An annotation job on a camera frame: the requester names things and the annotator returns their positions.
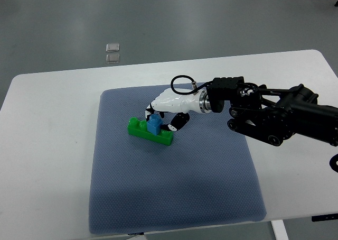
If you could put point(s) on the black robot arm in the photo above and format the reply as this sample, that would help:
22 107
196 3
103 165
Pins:
273 115

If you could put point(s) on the long green block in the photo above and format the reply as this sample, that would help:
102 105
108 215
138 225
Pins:
138 128

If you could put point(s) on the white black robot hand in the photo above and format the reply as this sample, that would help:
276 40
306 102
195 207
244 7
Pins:
181 104

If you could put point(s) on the upper metal floor plate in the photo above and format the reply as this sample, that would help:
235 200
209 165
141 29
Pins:
112 47

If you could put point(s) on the blue-grey fabric mat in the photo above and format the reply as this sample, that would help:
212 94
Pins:
205 177

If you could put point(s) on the white table leg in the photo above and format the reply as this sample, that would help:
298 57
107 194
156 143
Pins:
279 230

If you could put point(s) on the small blue block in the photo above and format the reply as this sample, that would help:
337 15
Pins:
154 124

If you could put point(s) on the black table control panel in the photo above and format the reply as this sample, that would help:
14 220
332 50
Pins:
324 217

